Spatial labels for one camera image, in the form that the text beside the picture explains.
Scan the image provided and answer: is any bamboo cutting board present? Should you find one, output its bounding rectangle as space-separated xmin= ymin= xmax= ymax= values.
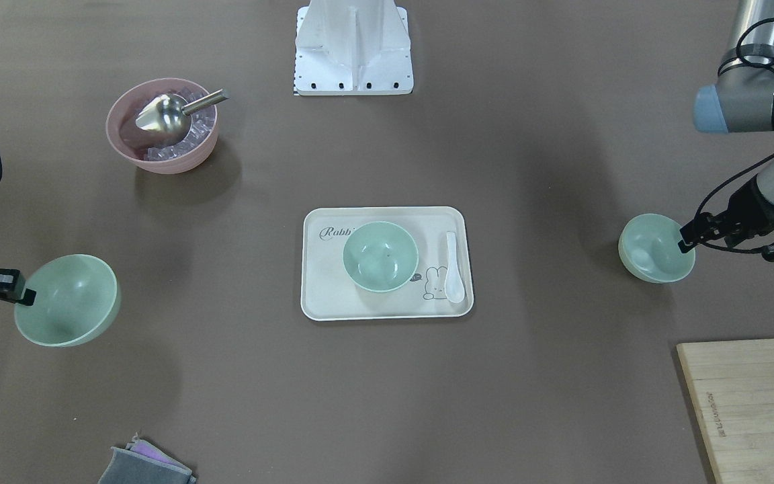
xmin=676 ymin=338 xmax=774 ymax=483

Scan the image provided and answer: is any green bowl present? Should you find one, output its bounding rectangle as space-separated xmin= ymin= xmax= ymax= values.
xmin=617 ymin=212 xmax=696 ymax=283
xmin=13 ymin=254 xmax=122 ymax=348
xmin=342 ymin=221 xmax=420 ymax=293

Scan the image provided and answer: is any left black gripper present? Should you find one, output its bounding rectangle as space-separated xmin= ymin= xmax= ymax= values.
xmin=678 ymin=177 xmax=774 ymax=261

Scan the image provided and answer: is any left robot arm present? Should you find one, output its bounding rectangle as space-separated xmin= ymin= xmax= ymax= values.
xmin=678 ymin=1 xmax=774 ymax=261

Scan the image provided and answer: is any white ceramic spoon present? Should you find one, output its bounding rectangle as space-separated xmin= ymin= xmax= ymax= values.
xmin=443 ymin=232 xmax=465 ymax=304

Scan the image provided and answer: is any cream rabbit serving tray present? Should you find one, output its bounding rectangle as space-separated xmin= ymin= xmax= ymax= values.
xmin=300 ymin=206 xmax=475 ymax=321

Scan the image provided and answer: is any metal ice scoop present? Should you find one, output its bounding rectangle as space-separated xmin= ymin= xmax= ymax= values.
xmin=134 ymin=89 xmax=230 ymax=138

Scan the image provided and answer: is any pink bowl with ice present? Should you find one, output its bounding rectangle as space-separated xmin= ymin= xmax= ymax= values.
xmin=105 ymin=77 xmax=219 ymax=175

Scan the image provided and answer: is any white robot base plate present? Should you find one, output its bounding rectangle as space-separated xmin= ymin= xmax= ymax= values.
xmin=293 ymin=1 xmax=415 ymax=96

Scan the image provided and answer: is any grey folded cloth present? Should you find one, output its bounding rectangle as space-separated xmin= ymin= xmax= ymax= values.
xmin=98 ymin=434 xmax=198 ymax=483

